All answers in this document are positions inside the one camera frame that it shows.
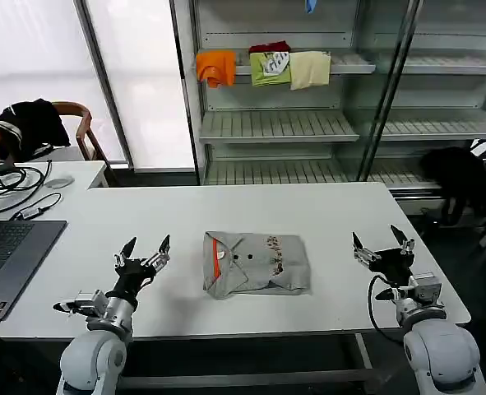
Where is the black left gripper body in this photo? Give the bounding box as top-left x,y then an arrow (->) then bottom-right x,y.
105,258 -> 159,305

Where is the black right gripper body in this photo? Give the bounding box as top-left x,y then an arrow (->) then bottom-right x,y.
367,247 -> 416,288

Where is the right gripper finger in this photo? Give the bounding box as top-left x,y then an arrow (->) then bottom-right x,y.
350,231 -> 383,269
389,224 -> 417,258

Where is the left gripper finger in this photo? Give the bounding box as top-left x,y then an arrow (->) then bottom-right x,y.
113,236 -> 138,269
142,234 -> 173,274

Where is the grey printed t-shirt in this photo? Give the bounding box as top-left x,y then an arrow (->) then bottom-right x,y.
202,230 -> 312,301

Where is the black garment heap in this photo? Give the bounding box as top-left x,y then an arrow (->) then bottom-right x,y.
419,146 -> 486,227

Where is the grey computer mouse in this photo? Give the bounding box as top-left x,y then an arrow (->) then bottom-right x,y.
44,174 -> 76,190

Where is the dark grey open laptop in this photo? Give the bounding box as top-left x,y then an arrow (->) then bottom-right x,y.
0,205 -> 68,323

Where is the brown wooden chair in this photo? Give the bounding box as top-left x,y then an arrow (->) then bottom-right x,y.
0,100 -> 110,165

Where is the grey metal shelf rack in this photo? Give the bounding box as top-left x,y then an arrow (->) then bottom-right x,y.
169,0 -> 486,200

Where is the black jacket with white stripes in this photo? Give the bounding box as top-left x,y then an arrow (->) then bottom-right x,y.
0,98 -> 72,163

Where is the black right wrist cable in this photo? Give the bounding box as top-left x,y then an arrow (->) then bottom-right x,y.
367,274 -> 409,343

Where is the black cable with silver adapter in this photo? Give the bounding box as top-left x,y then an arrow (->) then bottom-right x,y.
0,192 -> 64,221

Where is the coiled black cable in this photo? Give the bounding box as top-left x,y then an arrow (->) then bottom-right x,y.
0,160 -> 54,197

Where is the grey window frame post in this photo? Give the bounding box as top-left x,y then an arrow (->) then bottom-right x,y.
72,0 -> 137,170

